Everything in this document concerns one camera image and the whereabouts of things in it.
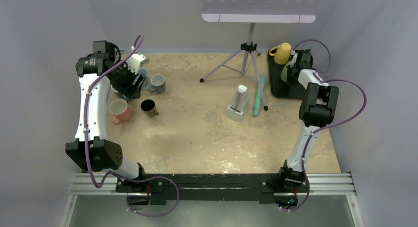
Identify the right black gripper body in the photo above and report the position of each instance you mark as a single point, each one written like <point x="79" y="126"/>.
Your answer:
<point x="290" y="79"/>

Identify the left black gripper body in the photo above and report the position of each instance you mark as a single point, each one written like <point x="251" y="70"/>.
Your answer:
<point x="122" y="81"/>

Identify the light blue large mug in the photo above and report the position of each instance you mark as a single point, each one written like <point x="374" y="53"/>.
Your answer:
<point x="145" y="81"/>

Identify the yellow mug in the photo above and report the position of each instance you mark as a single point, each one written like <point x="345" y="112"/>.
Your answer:
<point x="281" y="53"/>

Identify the pink mug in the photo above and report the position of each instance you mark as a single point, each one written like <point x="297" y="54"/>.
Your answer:
<point x="121" y="111"/>

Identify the brown dark mug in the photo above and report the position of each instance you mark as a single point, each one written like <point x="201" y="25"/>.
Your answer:
<point x="148" y="106"/>

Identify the grey blue small mug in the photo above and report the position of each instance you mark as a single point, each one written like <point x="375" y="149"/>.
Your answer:
<point x="158" y="84"/>

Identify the teal cream mug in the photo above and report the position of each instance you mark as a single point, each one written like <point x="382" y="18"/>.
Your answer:
<point x="120" y="95"/>

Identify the green mug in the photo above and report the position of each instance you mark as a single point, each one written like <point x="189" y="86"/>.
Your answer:
<point x="283" y="74"/>

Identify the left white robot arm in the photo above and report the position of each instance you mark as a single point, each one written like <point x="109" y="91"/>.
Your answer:
<point x="99" y="73"/>

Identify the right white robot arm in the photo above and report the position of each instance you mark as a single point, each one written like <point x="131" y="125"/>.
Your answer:
<point x="316" y="111"/>

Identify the black tray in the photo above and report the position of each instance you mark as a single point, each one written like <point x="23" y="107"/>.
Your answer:
<point x="278" y="87"/>

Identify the teal pen tool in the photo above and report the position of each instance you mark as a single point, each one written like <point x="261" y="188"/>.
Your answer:
<point x="258" y="99"/>

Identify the grey tripod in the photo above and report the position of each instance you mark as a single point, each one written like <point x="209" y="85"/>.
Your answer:
<point x="249" y="49"/>

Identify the white metronome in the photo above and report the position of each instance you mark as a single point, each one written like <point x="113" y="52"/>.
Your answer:
<point x="238" y="107"/>

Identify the white light panel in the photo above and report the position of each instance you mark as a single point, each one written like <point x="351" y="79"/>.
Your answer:
<point x="260" y="11"/>

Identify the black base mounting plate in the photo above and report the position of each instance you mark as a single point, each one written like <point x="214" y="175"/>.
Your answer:
<point x="260" y="187"/>

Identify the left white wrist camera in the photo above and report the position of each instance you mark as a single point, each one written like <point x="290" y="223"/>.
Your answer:
<point x="136" y="61"/>

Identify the aluminium frame rail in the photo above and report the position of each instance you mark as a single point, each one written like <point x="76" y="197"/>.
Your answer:
<point x="329" y="202"/>

